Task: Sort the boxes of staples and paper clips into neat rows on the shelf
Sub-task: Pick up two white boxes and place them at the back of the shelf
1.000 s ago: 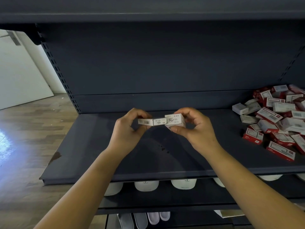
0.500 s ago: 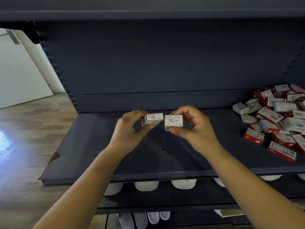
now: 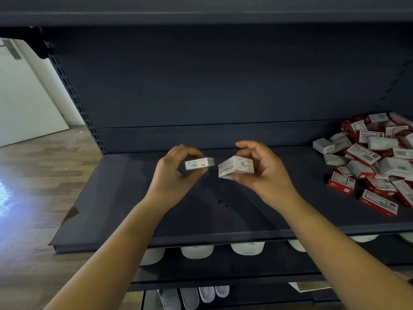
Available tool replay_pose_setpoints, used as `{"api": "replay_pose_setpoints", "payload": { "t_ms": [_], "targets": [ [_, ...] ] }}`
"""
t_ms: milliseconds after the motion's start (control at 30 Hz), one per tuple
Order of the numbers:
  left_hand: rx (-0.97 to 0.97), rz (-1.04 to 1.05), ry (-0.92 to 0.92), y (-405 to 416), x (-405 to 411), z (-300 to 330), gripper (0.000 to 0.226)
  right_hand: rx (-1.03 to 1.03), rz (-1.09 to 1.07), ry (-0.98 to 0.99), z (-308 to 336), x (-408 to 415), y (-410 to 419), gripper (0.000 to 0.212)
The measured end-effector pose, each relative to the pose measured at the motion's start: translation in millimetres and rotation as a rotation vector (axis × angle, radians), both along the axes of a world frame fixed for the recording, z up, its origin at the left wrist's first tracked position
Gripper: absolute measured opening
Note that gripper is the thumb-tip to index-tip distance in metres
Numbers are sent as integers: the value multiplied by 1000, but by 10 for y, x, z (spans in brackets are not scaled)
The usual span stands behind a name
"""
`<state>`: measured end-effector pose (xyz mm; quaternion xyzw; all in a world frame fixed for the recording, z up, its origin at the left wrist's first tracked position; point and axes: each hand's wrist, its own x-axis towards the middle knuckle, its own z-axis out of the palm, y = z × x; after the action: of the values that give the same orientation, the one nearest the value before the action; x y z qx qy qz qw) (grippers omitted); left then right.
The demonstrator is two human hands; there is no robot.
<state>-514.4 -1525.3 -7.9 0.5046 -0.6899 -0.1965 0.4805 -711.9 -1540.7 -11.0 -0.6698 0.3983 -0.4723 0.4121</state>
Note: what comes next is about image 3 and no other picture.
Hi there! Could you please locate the person's left hand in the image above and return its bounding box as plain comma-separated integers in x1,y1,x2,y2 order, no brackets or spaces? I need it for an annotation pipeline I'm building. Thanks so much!
145,144,210,214

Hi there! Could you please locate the person's right forearm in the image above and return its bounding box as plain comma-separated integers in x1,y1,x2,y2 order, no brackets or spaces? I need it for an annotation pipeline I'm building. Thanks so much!
276,190,413,310

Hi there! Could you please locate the pile of red white boxes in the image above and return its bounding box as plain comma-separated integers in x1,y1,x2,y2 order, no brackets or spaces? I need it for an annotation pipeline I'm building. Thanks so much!
312,112,413,218

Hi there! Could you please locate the grey slipper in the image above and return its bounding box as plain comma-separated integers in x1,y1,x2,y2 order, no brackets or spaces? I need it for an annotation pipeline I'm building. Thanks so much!
179,287,201,310
158,288,183,310

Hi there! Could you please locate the person's right hand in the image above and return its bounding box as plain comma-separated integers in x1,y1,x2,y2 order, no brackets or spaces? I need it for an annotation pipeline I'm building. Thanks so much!
227,140,299,212

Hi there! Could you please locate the small white box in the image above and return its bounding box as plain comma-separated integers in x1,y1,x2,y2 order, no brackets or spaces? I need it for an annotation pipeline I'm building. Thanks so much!
185,157,216,172
218,155,255,180

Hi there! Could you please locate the white paper card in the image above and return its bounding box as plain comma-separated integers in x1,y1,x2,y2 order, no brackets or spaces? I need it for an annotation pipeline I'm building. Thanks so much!
288,281,333,293

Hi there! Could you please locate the person's left forearm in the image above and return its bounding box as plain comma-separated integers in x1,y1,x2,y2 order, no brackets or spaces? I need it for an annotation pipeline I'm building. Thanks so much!
44,193,167,310

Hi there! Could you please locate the dark metal shelf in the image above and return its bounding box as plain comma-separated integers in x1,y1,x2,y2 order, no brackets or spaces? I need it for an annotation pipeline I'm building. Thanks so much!
0,0,413,310

